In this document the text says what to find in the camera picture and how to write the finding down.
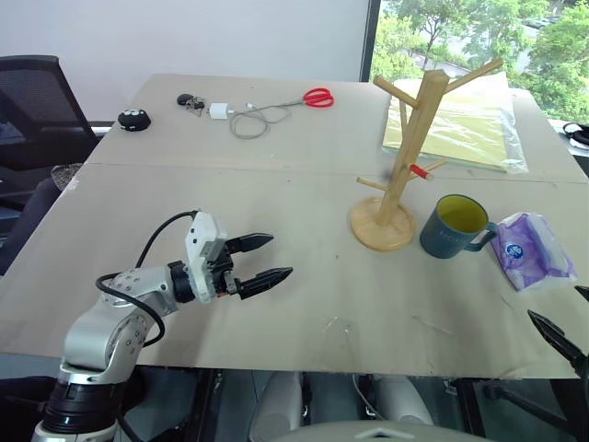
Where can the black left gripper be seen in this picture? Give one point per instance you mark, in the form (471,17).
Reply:
(223,271)

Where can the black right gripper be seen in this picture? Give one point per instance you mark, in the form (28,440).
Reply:
(582,373)

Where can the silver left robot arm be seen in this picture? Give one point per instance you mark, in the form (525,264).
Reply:
(92,331)

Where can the blue mug yellow inside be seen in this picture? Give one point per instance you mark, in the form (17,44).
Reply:
(442,239)

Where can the wooden mug tree stand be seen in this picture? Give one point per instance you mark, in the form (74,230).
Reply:
(396,198)

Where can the purple tissue pack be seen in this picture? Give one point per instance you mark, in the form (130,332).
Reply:
(529,258)

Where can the black stand under table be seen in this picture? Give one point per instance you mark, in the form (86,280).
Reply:
(515,405)

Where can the white robot left leg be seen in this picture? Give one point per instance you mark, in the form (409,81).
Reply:
(276,400)

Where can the white robot leg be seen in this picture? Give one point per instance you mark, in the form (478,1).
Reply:
(276,400)
(400,400)

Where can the white charger plug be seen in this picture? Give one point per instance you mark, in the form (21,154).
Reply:
(218,110)

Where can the black key bunch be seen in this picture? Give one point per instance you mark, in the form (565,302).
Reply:
(184,98)

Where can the black headphones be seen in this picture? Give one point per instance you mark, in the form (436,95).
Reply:
(580,133)

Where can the black round pouch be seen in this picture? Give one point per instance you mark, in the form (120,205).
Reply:
(133,120)

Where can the white robot right leg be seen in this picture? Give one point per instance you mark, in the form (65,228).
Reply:
(400,400)

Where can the grey robot torso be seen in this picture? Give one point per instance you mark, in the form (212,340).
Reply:
(377,433)

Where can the yellow sheets in plastic bag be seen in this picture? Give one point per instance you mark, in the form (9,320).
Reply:
(460,133)

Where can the black mesh office chair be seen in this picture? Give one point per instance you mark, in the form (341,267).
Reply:
(32,92)

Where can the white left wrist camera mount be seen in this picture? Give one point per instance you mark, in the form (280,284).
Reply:
(202,248)

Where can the dark window frame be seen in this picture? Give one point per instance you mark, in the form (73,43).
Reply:
(370,37)

